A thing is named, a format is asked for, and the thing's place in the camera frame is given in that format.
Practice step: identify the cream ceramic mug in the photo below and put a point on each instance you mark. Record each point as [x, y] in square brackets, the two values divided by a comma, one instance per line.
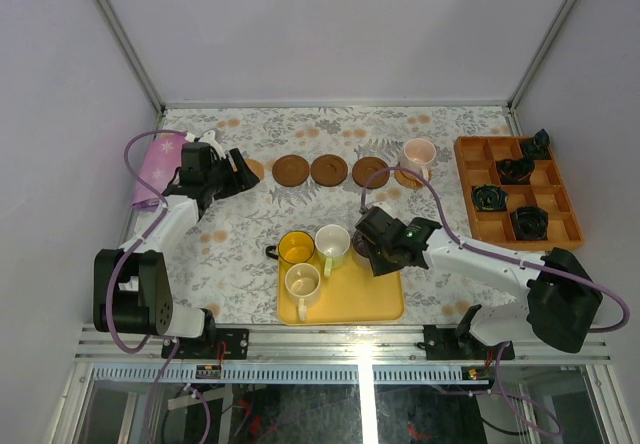
[303, 283]

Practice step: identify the woven rattan coaster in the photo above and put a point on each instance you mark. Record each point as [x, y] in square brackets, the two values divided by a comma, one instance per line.
[408, 180]
[256, 168]

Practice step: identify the rolled tie with yellow pattern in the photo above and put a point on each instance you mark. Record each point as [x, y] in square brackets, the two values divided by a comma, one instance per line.
[489, 198]

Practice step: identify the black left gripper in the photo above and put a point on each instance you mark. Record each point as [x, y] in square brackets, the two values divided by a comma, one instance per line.
[232, 172]

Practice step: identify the orange wooden divided organizer box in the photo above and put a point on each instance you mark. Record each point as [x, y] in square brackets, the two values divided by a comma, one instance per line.
[477, 159]

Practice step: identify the brown wooden coaster middle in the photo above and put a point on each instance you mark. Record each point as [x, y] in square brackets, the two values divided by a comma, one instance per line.
[329, 170]

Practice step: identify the brown wooden coaster right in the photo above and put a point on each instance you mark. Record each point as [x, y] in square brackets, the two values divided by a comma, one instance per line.
[364, 172]

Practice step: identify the yellow plastic tray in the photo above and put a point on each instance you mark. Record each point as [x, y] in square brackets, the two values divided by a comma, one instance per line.
[351, 295]

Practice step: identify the rolled tie with orange pattern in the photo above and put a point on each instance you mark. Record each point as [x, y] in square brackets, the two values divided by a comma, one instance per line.
[515, 171]

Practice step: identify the brown wooden coaster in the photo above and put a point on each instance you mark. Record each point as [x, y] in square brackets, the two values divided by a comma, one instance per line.
[329, 170]
[364, 172]
[290, 170]

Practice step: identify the floral patterned tablecloth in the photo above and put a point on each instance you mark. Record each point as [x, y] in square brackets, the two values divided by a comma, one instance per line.
[220, 264]

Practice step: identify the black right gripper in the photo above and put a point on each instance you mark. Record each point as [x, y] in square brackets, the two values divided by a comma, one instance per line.
[379, 268]

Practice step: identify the yellow glass mug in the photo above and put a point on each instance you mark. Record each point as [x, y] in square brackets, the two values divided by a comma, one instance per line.
[295, 247]

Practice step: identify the white mug green handle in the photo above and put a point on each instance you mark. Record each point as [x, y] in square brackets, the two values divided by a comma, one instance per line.
[332, 243]

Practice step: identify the brown wooden coaster left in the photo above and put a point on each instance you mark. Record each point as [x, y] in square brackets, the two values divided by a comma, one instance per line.
[290, 170]

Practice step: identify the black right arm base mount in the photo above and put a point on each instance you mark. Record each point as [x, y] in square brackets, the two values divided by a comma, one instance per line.
[451, 344]

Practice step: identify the rolled dark green tie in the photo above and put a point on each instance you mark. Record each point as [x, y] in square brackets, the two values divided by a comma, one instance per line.
[537, 147]

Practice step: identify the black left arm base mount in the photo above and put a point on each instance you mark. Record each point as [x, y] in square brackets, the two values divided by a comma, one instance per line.
[222, 344]

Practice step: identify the purple mug black handle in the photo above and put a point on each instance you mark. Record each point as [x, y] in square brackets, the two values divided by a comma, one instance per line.
[360, 252]

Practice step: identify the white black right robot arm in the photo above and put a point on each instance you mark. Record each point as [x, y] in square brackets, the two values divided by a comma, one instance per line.
[553, 300]

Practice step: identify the rolled dark speckled tie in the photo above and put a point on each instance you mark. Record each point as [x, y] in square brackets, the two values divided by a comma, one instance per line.
[530, 223]

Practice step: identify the aluminium front frame rail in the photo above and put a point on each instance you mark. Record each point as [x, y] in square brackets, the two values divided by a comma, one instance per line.
[391, 344]

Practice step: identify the pink ceramic mug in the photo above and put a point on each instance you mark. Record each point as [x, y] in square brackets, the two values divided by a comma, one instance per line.
[418, 155]

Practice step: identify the pink folded cloth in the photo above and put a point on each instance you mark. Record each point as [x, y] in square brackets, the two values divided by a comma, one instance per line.
[162, 159]

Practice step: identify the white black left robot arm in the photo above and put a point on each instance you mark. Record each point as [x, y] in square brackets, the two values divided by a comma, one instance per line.
[132, 292]

